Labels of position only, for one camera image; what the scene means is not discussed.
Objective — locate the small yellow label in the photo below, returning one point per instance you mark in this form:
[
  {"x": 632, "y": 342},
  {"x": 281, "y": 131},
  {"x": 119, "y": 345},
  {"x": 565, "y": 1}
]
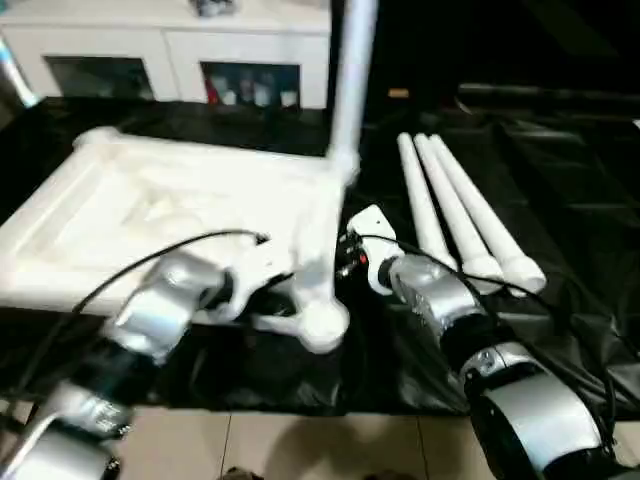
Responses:
[{"x": 398, "y": 93}]

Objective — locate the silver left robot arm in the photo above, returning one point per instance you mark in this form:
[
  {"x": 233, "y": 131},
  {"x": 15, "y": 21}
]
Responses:
[{"x": 160, "y": 300}]

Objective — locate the small white jar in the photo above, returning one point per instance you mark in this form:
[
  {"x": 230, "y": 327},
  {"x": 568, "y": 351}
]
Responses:
[{"x": 287, "y": 98}]

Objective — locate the pale blue white pole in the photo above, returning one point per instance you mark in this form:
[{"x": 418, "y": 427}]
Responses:
[{"x": 17, "y": 75}]

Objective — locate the black horizontal bar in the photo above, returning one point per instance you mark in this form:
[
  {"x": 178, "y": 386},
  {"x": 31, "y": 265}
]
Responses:
[{"x": 550, "y": 91}]

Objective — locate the white plastic table leg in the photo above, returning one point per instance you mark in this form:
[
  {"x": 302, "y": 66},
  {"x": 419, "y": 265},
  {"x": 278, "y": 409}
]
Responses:
[
  {"x": 352, "y": 90},
  {"x": 490, "y": 225},
  {"x": 457, "y": 215},
  {"x": 425, "y": 200}
]

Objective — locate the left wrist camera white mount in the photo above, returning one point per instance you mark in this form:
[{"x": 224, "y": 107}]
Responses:
[{"x": 250, "y": 280}]

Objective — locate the white glass-door cabinet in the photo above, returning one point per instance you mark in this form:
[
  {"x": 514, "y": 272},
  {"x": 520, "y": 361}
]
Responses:
[{"x": 165, "y": 40}]

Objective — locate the red white bottle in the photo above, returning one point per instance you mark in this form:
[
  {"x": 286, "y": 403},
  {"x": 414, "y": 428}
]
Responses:
[{"x": 213, "y": 90}]

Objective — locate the black backdrop cloth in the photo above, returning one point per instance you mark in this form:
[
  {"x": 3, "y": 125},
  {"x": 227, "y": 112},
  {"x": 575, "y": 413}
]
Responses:
[{"x": 500, "y": 40}]

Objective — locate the dark object on cabinet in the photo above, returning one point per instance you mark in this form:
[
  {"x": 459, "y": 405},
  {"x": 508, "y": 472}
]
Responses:
[{"x": 212, "y": 7}]

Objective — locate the black glossy mat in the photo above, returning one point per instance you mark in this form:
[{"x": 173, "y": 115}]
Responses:
[{"x": 550, "y": 200}]

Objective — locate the dark brown round object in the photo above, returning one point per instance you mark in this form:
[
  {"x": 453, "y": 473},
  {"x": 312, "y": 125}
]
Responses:
[{"x": 240, "y": 474}]

